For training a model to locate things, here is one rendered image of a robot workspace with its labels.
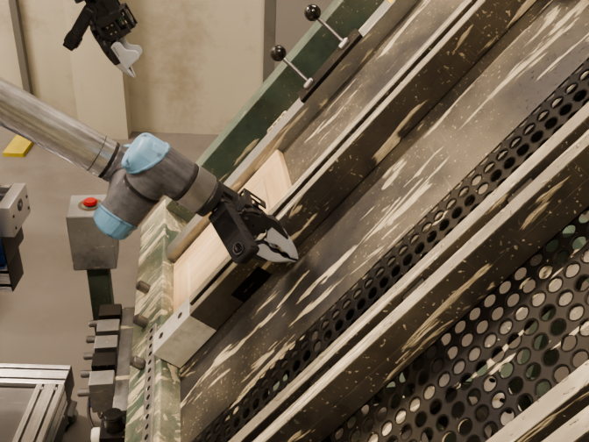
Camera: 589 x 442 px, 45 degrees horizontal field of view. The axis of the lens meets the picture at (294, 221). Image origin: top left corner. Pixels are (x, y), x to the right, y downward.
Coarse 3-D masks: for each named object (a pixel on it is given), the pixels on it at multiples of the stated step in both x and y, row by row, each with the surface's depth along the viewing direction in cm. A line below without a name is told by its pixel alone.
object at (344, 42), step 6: (312, 6) 158; (306, 12) 158; (312, 12) 158; (318, 12) 158; (312, 18) 159; (318, 18) 159; (324, 24) 159; (330, 30) 159; (336, 36) 159; (342, 42) 158; (348, 42) 158; (342, 48) 158
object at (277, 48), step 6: (276, 48) 162; (282, 48) 162; (270, 54) 163; (276, 54) 162; (282, 54) 162; (276, 60) 163; (282, 60) 163; (288, 66) 163; (294, 72) 163; (300, 72) 163; (306, 78) 163; (312, 78) 163; (306, 84) 162
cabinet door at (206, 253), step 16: (272, 160) 165; (256, 176) 167; (272, 176) 160; (288, 176) 157; (256, 192) 163; (272, 192) 155; (208, 240) 170; (192, 256) 172; (208, 256) 165; (224, 256) 158; (176, 272) 175; (192, 272) 168; (208, 272) 160; (176, 288) 169; (192, 288) 163; (176, 304) 164
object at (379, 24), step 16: (400, 0) 153; (416, 0) 154; (384, 16) 154; (400, 16) 155; (368, 32) 156; (384, 32) 156; (352, 48) 157; (368, 48) 158; (352, 64) 159; (336, 80) 161; (320, 96) 162; (288, 112) 167; (304, 112) 164; (272, 128) 170; (288, 128) 165; (272, 144) 167; (256, 160) 169; (240, 176) 170; (192, 224) 178; (208, 224) 176; (176, 240) 180; (192, 240) 178; (176, 256) 180
